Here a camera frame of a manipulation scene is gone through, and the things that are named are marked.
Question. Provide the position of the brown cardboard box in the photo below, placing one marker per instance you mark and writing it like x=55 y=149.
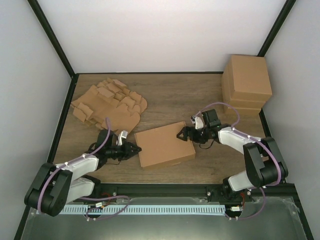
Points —
x=161 y=148

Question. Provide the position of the bottom folded cardboard box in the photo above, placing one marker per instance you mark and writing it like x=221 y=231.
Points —
x=248 y=111

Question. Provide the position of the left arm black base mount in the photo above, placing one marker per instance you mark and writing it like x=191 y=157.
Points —
x=100 y=193

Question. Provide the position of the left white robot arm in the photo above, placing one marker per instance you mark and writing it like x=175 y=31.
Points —
x=56 y=185

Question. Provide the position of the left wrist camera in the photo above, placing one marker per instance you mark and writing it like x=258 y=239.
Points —
x=121 y=137

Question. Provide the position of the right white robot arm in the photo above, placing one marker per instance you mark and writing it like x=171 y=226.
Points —
x=264 y=163

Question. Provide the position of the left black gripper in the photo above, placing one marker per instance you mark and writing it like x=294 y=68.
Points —
x=128 y=150

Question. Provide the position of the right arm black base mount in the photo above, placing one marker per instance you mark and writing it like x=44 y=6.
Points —
x=215 y=193

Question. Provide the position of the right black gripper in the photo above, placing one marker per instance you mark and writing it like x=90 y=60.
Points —
x=193 y=138

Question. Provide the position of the folded cardboard box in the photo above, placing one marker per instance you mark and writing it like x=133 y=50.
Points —
x=248 y=111
x=247 y=78
x=240 y=103

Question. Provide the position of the stack of flat cardboard blanks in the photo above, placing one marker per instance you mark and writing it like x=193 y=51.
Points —
x=111 y=99

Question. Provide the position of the top folded cardboard box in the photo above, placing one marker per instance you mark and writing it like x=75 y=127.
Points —
x=247 y=78

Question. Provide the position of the middle folded cardboard box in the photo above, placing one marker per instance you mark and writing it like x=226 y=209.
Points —
x=240 y=103

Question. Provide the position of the light blue slotted cable duct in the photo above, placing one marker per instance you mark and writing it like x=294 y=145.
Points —
x=193 y=209

